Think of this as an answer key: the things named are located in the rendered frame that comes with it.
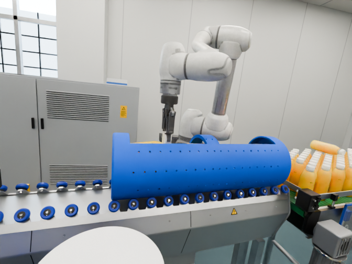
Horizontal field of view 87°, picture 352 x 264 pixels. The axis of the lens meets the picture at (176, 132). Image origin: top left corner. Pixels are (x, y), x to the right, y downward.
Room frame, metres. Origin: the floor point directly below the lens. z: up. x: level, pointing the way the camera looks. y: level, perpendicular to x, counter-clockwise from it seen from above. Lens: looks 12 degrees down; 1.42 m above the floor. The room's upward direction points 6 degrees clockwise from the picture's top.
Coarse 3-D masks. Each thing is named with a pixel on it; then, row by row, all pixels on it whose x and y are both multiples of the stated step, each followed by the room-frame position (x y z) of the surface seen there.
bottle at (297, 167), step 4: (296, 164) 1.09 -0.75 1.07; (300, 164) 1.08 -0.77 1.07; (292, 168) 1.10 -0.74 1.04; (296, 168) 1.08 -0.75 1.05; (300, 168) 1.07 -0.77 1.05; (304, 168) 1.08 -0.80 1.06; (292, 172) 1.09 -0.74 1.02; (296, 172) 1.07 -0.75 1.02; (300, 172) 1.06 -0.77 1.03; (292, 176) 1.09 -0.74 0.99; (296, 176) 1.07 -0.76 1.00; (292, 180) 1.08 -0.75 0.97; (296, 180) 1.07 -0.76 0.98; (296, 184) 1.06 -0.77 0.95
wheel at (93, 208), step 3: (90, 204) 0.63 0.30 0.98; (93, 204) 0.63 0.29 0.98; (96, 204) 0.64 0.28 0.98; (99, 204) 0.64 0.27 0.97; (87, 207) 0.62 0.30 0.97; (90, 207) 0.63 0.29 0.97; (93, 207) 0.63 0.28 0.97; (96, 207) 0.63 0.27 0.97; (99, 207) 0.63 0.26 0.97; (87, 210) 0.62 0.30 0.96; (90, 210) 0.62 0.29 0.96; (93, 210) 0.62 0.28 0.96; (96, 210) 0.63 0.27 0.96; (90, 213) 0.61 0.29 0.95; (93, 213) 0.62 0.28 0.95
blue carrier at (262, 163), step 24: (120, 144) 0.69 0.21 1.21; (144, 144) 0.72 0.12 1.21; (168, 144) 0.75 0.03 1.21; (192, 144) 0.79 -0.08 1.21; (216, 144) 0.83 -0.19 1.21; (240, 144) 0.88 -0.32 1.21; (264, 144) 0.92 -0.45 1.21; (120, 168) 0.63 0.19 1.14; (144, 168) 0.66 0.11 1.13; (168, 168) 0.69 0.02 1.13; (192, 168) 0.73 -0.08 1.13; (216, 168) 0.76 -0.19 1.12; (240, 168) 0.80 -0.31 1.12; (264, 168) 0.85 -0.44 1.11; (288, 168) 0.90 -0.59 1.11; (120, 192) 0.64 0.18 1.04; (144, 192) 0.67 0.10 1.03; (168, 192) 0.72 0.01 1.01; (192, 192) 0.77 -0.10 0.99
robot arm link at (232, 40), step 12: (228, 36) 1.17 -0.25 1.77; (240, 36) 1.15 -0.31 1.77; (228, 48) 1.19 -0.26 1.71; (240, 48) 1.18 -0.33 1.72; (216, 84) 1.30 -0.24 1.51; (228, 84) 1.26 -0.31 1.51; (216, 96) 1.30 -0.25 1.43; (228, 96) 1.30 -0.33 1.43; (216, 108) 1.30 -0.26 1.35; (204, 120) 1.37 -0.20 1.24; (216, 120) 1.29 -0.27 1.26; (204, 132) 1.34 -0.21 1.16; (216, 132) 1.31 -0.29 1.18; (228, 132) 1.30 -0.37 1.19
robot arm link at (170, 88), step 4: (160, 84) 0.81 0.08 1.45; (164, 84) 0.79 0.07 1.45; (168, 84) 0.78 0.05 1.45; (172, 84) 0.78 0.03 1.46; (176, 84) 0.79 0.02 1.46; (180, 84) 0.81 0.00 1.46; (160, 88) 0.82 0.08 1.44; (164, 88) 0.78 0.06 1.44; (168, 88) 0.78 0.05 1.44; (172, 88) 0.78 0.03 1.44; (176, 88) 0.79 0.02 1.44; (180, 88) 0.82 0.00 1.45; (160, 92) 0.81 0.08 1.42; (164, 92) 0.78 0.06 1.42; (168, 92) 0.78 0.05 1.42; (172, 92) 0.78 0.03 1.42; (176, 92) 0.79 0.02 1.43
